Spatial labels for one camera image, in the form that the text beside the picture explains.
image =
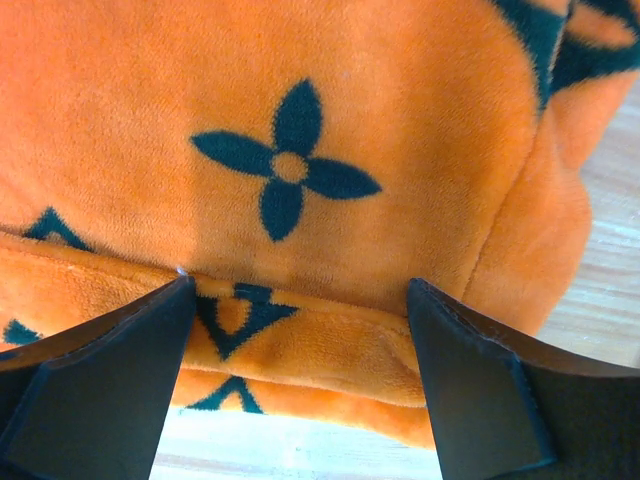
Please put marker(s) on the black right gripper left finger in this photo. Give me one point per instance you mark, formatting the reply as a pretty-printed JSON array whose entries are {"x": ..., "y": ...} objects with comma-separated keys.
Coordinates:
[{"x": 91, "y": 402}]

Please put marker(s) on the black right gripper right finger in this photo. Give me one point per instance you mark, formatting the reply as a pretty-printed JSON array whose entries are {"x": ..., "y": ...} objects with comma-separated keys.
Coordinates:
[{"x": 505, "y": 405}]

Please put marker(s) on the orange patterned plush pillowcase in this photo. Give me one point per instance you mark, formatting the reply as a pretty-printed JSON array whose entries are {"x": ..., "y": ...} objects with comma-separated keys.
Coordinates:
[{"x": 303, "y": 160}]

